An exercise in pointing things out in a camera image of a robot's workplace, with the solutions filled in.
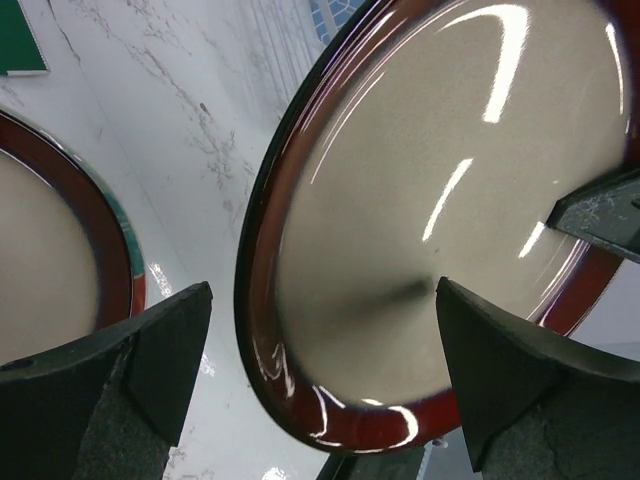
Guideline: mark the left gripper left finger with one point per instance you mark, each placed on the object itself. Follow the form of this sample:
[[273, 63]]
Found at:
[[109, 405]]

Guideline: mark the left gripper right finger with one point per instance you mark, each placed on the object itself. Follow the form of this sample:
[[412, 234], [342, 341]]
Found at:
[[532, 403]]

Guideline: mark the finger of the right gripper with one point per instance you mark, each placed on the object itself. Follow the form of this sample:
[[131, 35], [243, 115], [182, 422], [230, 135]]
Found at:
[[604, 213]]

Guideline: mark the red and teal floral plate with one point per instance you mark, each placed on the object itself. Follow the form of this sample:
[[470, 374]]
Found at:
[[135, 253]]

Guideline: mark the dark red plate front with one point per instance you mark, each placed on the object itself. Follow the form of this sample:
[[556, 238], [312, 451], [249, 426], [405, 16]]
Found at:
[[65, 266]]

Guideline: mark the dark red plate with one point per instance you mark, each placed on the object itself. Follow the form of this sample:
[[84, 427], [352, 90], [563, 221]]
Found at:
[[431, 139], [65, 266]]

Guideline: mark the blue plate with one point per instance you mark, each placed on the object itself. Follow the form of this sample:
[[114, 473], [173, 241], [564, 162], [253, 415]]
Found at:
[[329, 16]]

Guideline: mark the green board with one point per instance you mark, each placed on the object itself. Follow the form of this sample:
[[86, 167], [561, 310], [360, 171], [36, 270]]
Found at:
[[20, 54]]

